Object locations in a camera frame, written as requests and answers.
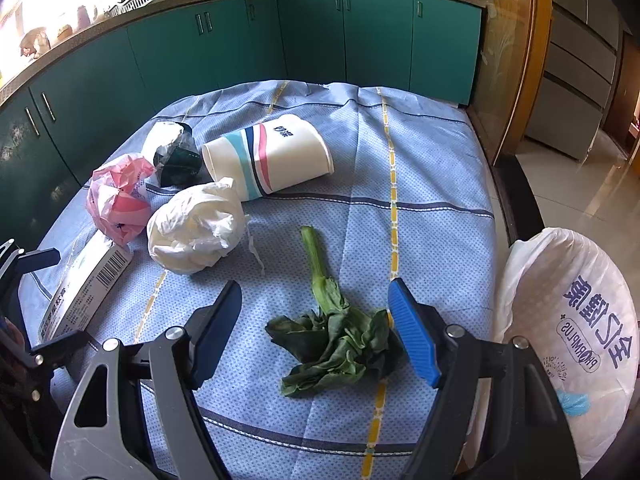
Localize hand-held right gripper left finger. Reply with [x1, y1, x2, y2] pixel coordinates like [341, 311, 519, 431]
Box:
[50, 280, 243, 480]

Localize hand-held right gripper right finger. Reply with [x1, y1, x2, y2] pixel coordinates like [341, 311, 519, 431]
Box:
[387, 277, 568, 480]

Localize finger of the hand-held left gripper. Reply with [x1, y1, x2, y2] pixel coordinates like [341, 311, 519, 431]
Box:
[17, 247, 62, 275]
[27, 342, 68, 377]

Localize white medicine box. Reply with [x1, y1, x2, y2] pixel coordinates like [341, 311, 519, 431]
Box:
[37, 237, 135, 343]

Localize wilted green vegetable leaf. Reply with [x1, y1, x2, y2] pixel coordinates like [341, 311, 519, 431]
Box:
[265, 226, 403, 398]

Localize pink plastic bag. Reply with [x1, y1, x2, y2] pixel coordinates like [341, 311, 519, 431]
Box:
[85, 154, 158, 247]

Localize white paper ball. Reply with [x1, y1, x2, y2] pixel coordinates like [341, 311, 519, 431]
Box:
[146, 177, 266, 276]

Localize white-lined trash basket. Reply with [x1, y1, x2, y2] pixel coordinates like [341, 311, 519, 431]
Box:
[492, 227, 640, 478]

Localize dark green white wrapper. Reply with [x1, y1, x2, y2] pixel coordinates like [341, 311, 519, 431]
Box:
[141, 121, 203, 187]

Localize striped white paper cup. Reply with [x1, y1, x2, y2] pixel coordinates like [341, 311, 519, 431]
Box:
[201, 114, 334, 202]

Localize blue checked tablecloth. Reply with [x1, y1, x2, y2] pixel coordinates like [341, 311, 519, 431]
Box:
[15, 80, 511, 480]

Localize grey kitchen countertop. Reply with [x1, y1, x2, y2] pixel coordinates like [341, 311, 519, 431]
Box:
[0, 0, 488, 106]

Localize wooden framed glass door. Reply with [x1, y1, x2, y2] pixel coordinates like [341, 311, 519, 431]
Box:
[462, 0, 553, 166]

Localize green base cabinets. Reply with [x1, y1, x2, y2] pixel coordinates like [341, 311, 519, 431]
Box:
[0, 0, 488, 221]

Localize silver refrigerator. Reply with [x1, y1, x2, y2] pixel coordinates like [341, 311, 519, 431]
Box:
[525, 0, 626, 161]

